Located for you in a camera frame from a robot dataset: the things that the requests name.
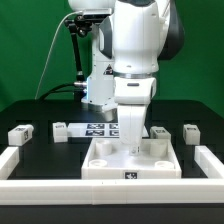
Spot grey camera on mount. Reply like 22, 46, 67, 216
82, 8, 113, 22

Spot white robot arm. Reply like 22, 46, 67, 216
68, 0, 184, 155

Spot black base cables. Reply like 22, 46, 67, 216
35, 83, 84, 101

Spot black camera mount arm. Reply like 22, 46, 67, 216
64, 16, 91, 82

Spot white U-shaped fence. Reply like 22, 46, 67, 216
0, 147, 224, 205

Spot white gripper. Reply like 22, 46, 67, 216
117, 105, 147, 156

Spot white marker sheet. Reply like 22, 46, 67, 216
66, 122, 150, 138

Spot white square tabletop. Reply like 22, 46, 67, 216
81, 138, 182, 180

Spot white camera cable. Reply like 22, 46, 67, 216
34, 10, 84, 100

